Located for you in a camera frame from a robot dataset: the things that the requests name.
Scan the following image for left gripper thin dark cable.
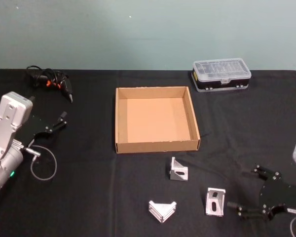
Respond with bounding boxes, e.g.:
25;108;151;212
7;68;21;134
24;145;58;181

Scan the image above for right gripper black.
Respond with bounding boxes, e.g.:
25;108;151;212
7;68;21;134
226;164;296;221

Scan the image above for clear plastic case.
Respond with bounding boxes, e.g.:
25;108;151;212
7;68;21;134
191;58;252;93

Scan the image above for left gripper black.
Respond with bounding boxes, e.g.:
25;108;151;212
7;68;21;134
19;111;68;148

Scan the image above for black tablecloth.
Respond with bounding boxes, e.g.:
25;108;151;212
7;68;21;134
0;68;296;237

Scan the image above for silver metal corner bracket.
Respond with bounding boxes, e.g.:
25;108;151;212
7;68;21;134
205;187;227;217
168;157;190;182
148;200;178;224

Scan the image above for shallow brown cardboard tray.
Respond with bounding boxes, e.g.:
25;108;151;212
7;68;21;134
114;85;201;154

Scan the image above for black corded tool orange parts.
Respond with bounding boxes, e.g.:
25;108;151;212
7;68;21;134
26;65;74;103

